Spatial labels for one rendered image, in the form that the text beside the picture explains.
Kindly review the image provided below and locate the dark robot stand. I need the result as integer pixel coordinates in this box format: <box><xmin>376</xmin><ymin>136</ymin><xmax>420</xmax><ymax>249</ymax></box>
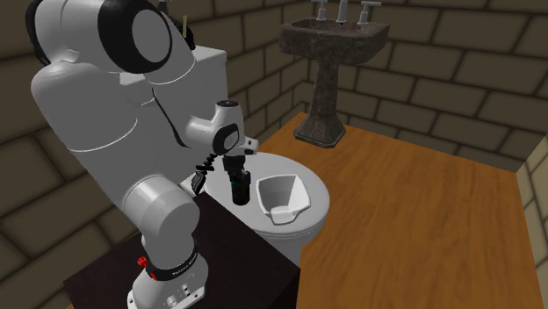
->
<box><xmin>62</xmin><ymin>191</ymin><xmax>301</xmax><ymax>309</ymax></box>

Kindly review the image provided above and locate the white angular bowl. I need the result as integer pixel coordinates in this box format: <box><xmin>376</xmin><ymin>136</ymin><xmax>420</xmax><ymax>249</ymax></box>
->
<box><xmin>255</xmin><ymin>173</ymin><xmax>312</xmax><ymax>226</ymax></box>

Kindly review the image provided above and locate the white toilet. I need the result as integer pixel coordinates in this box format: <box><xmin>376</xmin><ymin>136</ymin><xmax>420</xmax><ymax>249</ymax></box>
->
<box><xmin>178</xmin><ymin>44</ymin><xmax>332</xmax><ymax>269</ymax></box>

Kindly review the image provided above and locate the black spiky brush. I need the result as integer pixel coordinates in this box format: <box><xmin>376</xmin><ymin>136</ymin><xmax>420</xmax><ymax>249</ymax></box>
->
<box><xmin>191</xmin><ymin>153</ymin><xmax>216</xmax><ymax>197</ymax></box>

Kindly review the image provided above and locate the black bottle with teal mark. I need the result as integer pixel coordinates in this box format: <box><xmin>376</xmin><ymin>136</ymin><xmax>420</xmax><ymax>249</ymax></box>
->
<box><xmin>230</xmin><ymin>169</ymin><xmax>252</xmax><ymax>207</ymax></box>

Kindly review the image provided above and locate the dark stone pedestal sink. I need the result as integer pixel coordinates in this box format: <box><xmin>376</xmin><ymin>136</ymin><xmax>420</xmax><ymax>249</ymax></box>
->
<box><xmin>278</xmin><ymin>0</ymin><xmax>392</xmax><ymax>149</ymax></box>

